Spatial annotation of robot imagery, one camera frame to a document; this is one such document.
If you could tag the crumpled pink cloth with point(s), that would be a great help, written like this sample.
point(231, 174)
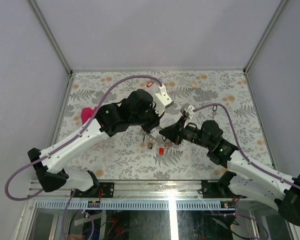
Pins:
point(86, 114)

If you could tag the large metal keyring with keys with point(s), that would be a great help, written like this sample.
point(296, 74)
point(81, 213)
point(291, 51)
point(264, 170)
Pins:
point(156, 141)

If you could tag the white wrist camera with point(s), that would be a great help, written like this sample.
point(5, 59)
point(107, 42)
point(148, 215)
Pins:
point(162, 100)
point(187, 112)

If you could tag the black tag with key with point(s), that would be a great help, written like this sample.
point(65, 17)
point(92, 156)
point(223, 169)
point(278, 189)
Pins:
point(214, 111)

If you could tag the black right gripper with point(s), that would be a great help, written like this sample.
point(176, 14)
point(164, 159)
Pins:
point(175, 132)

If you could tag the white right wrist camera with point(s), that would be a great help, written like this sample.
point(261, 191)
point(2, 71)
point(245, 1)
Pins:
point(187, 112)

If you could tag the aluminium front rail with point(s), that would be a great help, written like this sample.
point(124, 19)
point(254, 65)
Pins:
point(141, 195)

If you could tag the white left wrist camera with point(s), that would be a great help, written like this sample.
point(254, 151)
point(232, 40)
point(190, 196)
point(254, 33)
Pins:
point(162, 100)

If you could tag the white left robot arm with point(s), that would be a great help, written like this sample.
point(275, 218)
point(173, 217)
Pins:
point(52, 172)

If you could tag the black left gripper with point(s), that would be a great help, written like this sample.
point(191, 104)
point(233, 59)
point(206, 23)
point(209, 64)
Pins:
point(155, 122)

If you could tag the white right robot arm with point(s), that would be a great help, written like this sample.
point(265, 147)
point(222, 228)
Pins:
point(244, 177)

